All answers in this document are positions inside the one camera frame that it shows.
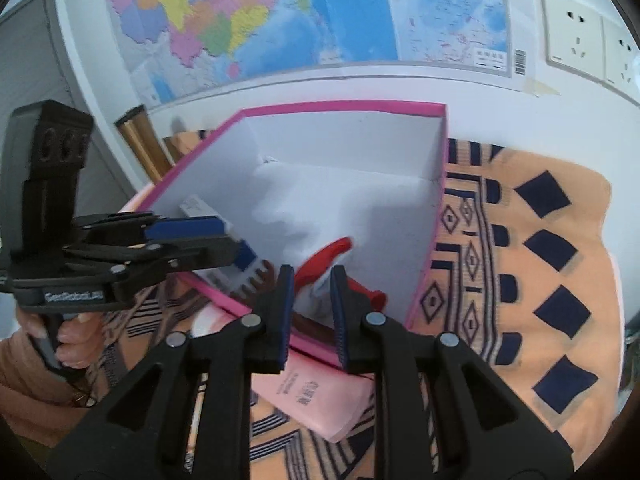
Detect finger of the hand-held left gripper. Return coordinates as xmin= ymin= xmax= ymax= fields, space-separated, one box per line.
xmin=62 ymin=235 xmax=257 ymax=306
xmin=74 ymin=212 xmax=225 ymax=245

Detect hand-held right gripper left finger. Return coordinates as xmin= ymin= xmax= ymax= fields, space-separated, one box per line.
xmin=47 ymin=264 xmax=296 ymax=480

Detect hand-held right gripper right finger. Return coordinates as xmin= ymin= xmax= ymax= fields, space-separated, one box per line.
xmin=330 ymin=265 xmax=574 ymax=480

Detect brown wooden comb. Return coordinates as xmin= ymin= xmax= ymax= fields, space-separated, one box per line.
xmin=234 ymin=261 xmax=277 ymax=303

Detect red handled scissors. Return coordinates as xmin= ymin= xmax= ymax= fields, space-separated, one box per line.
xmin=294 ymin=236 xmax=389 ymax=312

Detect pink cardboard box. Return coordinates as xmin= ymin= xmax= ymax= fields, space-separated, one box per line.
xmin=127 ymin=101 xmax=449 ymax=375

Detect person's left forearm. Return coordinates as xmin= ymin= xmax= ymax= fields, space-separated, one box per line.
xmin=0 ymin=330 xmax=108 ymax=448

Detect person's left hand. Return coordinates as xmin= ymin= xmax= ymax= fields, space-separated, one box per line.
xmin=15 ymin=304 xmax=110 ymax=372

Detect small white medicine box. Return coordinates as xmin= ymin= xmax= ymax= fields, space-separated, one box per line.
xmin=177 ymin=196 xmax=237 ymax=235

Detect pink tube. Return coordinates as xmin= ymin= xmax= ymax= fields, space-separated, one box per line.
xmin=192 ymin=302 xmax=377 ymax=443

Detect gold thermos bottle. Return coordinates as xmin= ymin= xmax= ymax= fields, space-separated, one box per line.
xmin=114 ymin=104 xmax=174 ymax=187

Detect grey door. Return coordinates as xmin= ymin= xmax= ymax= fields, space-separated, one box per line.
xmin=0 ymin=0 xmax=138 ymax=221

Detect orange patterned blanket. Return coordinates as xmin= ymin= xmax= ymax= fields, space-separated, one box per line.
xmin=90 ymin=129 xmax=627 ymax=480

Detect beige tape strip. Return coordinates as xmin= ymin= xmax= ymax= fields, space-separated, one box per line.
xmin=520 ymin=77 xmax=562 ymax=99

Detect colourful wall map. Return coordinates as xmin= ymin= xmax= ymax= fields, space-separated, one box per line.
xmin=100 ymin=0 xmax=529 ymax=109

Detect white wall socket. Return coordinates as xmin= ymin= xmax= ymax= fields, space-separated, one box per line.
xmin=539 ymin=0 xmax=609 ymax=82
xmin=602 ymin=16 xmax=640 ymax=107

